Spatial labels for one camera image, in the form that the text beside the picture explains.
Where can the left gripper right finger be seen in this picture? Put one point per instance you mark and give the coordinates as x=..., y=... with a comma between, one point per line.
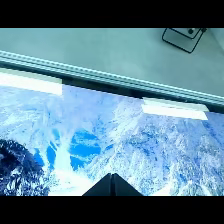
x=123, y=187

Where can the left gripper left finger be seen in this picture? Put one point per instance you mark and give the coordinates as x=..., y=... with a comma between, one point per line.
x=102, y=187

